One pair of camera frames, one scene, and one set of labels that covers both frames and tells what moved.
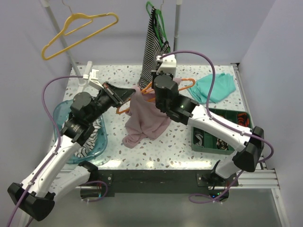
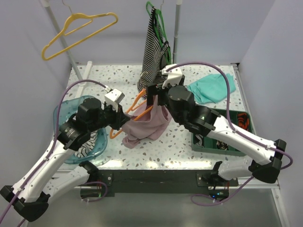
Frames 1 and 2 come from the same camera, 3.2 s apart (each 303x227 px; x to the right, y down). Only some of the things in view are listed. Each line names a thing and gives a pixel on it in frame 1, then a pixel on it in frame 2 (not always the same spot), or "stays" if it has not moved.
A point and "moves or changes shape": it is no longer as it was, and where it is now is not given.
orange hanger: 149,88 moves or changes shape
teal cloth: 224,84 stays
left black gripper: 117,95 → 120,118
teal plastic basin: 61,113 stays
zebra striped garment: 89,144 stays
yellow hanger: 82,15 stays
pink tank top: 145,119 moves or changes shape
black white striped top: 154,47 stays
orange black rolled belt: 243,119 stays
